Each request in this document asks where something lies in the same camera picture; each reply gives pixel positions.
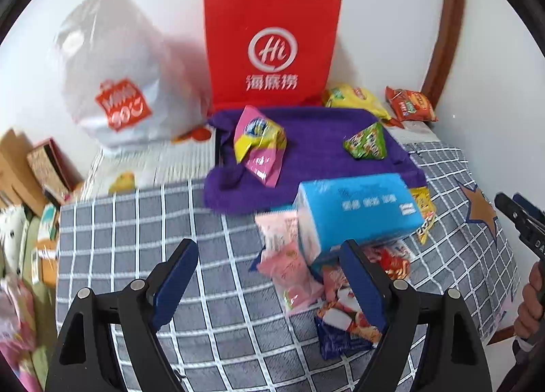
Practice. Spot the pink snack packet round print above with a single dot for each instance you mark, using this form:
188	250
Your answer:
293	277

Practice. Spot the pink white strawberry snack packet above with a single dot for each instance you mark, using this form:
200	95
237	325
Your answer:
340	311

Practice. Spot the green snack packet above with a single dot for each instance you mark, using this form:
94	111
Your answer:
366	143

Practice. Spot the brown wooden frame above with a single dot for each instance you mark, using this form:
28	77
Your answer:
447	21

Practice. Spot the blue tissue pack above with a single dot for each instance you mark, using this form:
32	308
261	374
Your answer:
353	209

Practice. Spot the brown cardboard box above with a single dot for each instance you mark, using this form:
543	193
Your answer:
15	170

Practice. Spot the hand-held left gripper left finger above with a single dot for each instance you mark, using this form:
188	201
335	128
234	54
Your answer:
179	281

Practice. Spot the orange snack packet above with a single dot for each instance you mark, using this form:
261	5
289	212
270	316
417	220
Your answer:
408	104

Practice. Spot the pink printed cloth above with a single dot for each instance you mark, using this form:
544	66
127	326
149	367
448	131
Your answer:
15	332

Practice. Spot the purple fabric tray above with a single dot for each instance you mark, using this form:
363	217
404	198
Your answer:
315	149

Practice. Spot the shiny pink snack packet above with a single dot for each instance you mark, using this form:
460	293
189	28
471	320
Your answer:
279	230

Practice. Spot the white printed bedsheet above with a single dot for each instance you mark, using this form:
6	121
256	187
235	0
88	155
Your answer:
162	162

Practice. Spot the yellow chips packet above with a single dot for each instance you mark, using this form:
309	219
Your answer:
353	100

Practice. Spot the white teal small box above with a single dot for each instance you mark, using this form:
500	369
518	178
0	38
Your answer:
47	221

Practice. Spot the red snack packet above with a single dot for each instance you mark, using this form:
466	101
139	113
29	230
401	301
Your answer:
394	264

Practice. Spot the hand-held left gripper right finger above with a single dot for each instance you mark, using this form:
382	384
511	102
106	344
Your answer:
362	290

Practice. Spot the person's right hand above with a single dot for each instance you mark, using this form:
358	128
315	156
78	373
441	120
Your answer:
532	302

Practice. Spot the pink and yellow snack packet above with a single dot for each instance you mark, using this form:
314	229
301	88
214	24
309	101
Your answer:
257	141

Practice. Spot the patterned box red edge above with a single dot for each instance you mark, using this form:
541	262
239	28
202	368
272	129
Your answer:
47	166

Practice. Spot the white plastic shopping bag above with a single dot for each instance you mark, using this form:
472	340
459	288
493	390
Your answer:
119	64

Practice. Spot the grey checked blanket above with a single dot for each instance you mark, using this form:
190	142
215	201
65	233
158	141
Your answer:
170	221

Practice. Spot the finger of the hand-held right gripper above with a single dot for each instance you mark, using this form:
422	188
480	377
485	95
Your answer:
509	209
530	207

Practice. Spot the dark blue snack packet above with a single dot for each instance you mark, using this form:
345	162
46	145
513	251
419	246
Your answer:
336	343

